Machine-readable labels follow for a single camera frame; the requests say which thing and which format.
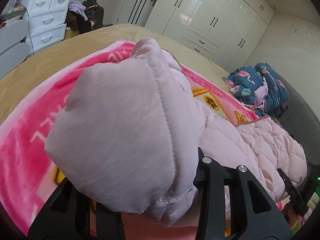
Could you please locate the dark clothes pile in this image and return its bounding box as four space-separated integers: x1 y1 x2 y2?
65 0 105 34

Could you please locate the grey upholstered headboard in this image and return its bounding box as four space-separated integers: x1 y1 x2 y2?
278 78 319 172

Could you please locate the pink quilted jacket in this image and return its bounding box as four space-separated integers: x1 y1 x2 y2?
44 38 307 227

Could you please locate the white drawer chest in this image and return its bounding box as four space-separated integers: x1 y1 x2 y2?
21 0 69 55

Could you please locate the pink cartoon fleece blanket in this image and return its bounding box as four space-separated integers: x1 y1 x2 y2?
1 41 258 239

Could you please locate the green sleeve forearm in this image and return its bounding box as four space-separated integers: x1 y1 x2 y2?
281 200 317 235

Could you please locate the tan bed cover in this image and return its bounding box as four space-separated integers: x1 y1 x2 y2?
0 23 232 124

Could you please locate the grey white cabinet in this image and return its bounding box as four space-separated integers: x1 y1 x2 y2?
0 20 29 79

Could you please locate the white wardrobe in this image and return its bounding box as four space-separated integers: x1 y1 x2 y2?
145 0 274 72

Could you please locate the blue flamingo quilt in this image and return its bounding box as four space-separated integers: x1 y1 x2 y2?
223 63 289 117

